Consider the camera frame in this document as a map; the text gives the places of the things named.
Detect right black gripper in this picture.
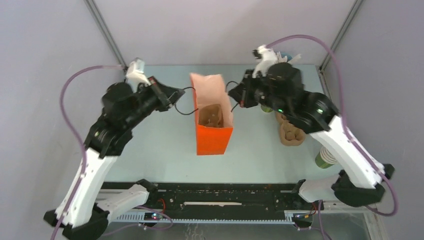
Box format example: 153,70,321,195
229,68,290,116

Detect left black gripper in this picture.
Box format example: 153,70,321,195
126,75,186,129

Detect green paper coffee cup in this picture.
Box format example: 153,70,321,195
260,105,274,113

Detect orange paper bag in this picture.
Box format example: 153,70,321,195
189,73,234,156

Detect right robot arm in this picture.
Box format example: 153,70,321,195
228,63,395,209

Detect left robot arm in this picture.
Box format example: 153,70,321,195
43,76,185,240

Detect white wrapped stirrer sticks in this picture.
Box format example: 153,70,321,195
274,51,302,65

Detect light blue holder cup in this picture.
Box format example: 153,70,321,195
281,53,293,62

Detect brown cardboard cup carrier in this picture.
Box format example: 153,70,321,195
275,112,306,147

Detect stack of paper cups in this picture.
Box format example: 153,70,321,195
315,146,339,169

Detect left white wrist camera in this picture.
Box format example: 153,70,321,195
125,57,151,93

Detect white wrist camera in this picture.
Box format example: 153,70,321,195
125,57,151,93
252,45,278,78

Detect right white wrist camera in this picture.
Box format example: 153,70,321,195
252,45,278,78

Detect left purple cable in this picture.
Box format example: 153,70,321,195
49,64,128,240

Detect purple cable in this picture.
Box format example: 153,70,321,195
49,64,128,240
264,34,400,240

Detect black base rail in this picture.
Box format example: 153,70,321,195
96,181,379,231

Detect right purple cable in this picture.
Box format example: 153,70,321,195
264,34,400,240

